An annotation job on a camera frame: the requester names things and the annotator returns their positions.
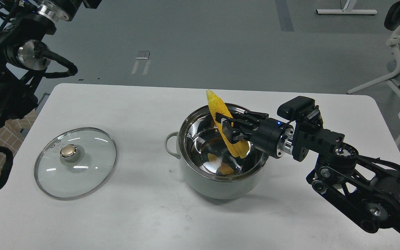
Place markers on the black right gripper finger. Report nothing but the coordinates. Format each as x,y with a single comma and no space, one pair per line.
235,130
255,118

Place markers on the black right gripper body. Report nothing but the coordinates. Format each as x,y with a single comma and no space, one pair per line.
273,137

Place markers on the yellow corn cob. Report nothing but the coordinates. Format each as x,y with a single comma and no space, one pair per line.
217,108

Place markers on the glass lid with gold knob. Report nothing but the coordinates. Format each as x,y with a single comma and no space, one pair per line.
75,163

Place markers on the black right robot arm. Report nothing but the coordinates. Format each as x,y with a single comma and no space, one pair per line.
364,189

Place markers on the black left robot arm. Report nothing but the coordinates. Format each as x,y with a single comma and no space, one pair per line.
24,59

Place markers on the white steel cooking pot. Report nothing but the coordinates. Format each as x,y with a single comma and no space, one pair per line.
206,163

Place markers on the white desk leg base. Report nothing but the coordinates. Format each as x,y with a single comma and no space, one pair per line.
347,9

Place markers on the beige checkered cloth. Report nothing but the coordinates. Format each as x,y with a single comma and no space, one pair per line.
11,136

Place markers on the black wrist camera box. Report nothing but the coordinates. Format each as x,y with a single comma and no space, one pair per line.
296,109

